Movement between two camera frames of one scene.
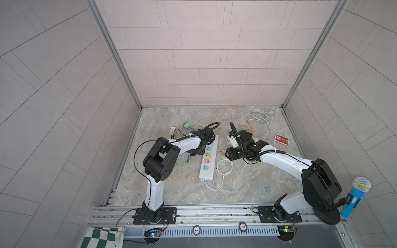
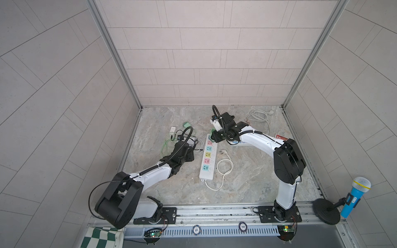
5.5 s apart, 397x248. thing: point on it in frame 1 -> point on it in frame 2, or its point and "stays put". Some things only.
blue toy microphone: x=360 y=186 stays put
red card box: x=281 y=140 stays put
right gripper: x=230 y=154 -> x=215 y=137
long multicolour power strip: x=208 y=169 stays put
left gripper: x=201 y=152 -> x=190 y=154
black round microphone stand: x=331 y=216 stays put
